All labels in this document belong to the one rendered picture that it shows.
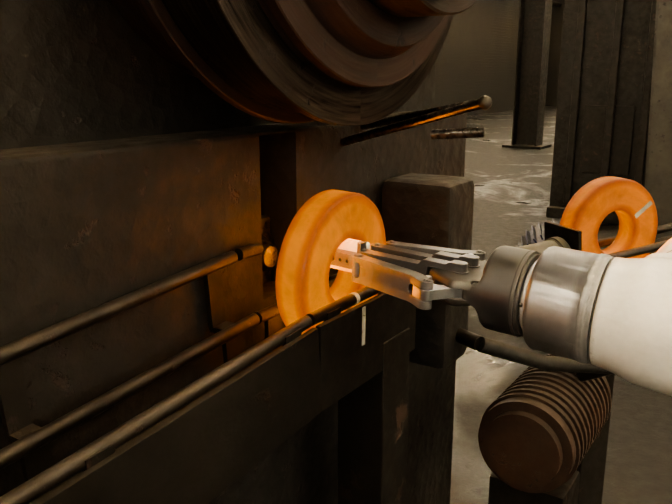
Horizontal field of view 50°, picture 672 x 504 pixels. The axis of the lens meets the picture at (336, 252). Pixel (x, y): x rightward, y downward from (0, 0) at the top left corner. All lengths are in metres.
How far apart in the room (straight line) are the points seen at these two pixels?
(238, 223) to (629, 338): 0.36
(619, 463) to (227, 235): 1.44
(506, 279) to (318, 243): 0.17
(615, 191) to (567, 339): 0.52
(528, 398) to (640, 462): 1.05
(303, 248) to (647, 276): 0.29
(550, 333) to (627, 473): 1.34
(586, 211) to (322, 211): 0.49
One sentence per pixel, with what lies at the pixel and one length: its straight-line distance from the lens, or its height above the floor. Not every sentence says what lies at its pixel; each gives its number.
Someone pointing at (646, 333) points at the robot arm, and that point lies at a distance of 0.56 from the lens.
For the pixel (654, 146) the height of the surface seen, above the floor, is 0.62.
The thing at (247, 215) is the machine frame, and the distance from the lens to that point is 0.71.
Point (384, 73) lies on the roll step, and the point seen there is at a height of 0.93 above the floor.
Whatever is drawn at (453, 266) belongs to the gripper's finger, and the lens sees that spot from 0.63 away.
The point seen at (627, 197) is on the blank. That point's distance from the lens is 1.10.
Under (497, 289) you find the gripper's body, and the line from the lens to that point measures 0.60.
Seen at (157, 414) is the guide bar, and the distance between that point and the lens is 0.53.
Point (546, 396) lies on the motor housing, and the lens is 0.96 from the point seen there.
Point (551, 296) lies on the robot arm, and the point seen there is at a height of 0.76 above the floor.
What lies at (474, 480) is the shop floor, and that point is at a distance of 1.79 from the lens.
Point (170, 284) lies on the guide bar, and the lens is 0.62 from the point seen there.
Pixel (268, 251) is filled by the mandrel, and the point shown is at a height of 0.74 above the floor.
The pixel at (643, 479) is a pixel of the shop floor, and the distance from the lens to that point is 1.91.
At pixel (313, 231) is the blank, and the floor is 0.79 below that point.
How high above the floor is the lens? 0.93
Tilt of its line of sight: 14 degrees down
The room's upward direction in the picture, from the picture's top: straight up
